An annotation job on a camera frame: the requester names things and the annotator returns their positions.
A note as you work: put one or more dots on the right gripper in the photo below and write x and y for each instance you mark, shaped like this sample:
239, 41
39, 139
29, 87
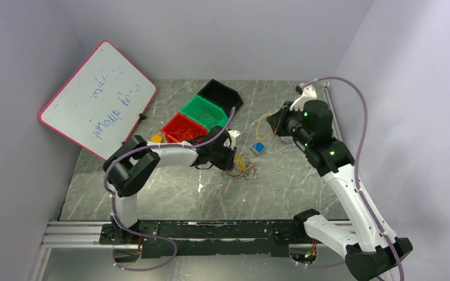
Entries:
277, 120

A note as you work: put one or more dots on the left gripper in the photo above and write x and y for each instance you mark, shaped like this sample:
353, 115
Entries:
228, 164

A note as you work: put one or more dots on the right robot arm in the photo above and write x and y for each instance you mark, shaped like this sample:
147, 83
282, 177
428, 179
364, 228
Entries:
374, 248

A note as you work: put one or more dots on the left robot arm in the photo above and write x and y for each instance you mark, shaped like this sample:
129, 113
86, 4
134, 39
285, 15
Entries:
130, 167

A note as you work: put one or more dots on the clear plastic cup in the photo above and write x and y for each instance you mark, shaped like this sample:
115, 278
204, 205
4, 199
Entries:
287, 139

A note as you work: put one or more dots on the blue eraser block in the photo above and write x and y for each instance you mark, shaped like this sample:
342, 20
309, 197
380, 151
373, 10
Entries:
258, 148

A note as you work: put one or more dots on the green plastic bin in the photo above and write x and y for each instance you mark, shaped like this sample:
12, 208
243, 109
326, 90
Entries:
204, 112

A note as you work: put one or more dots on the red plastic bin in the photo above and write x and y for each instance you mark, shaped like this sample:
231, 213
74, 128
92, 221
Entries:
181, 128

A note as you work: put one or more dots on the black plastic bin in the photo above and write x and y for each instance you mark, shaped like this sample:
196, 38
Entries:
221, 95

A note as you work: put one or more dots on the yellow eraser block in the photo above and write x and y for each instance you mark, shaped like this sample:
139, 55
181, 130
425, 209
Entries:
157, 139

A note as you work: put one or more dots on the pink framed whiteboard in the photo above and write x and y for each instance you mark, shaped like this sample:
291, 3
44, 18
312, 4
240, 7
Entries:
101, 103

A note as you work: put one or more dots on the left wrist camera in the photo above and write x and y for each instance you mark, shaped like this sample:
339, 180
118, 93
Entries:
231, 140

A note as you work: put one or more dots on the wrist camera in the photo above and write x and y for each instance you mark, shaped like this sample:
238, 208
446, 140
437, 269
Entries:
305, 93
231, 140

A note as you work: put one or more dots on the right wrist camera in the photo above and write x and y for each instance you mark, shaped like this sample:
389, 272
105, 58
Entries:
305, 93

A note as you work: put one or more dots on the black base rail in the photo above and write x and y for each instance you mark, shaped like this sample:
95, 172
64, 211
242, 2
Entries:
206, 238

